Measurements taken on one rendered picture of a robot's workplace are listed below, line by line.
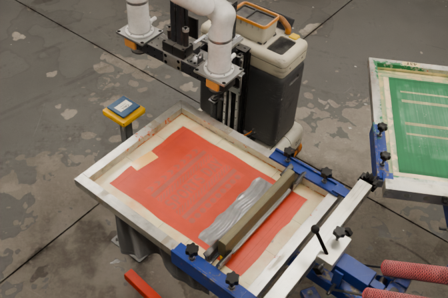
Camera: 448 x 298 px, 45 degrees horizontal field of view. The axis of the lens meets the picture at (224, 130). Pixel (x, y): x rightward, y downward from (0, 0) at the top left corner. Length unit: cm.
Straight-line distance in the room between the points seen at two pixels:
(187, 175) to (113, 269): 105
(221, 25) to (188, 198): 65
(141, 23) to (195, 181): 76
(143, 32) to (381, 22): 290
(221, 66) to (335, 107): 184
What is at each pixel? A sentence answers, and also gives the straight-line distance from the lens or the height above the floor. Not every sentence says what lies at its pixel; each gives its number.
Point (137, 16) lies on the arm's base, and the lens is 238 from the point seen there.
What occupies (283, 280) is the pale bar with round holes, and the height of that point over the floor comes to 104.
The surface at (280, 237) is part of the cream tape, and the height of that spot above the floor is 96.
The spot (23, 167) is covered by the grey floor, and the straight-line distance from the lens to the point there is 353.
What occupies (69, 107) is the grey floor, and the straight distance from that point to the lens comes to 387.
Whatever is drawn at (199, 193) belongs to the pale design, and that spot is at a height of 96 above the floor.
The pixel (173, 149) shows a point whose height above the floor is 96.
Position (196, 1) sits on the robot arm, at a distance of 194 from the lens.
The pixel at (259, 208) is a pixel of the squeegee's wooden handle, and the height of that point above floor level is 106.
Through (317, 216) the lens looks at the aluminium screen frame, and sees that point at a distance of 193.
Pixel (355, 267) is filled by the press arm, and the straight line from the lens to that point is 178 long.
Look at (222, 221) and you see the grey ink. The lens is 192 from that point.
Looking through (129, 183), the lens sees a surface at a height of 96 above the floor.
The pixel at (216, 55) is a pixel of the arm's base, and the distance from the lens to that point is 214.
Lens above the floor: 250
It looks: 44 degrees down
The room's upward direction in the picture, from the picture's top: 3 degrees clockwise
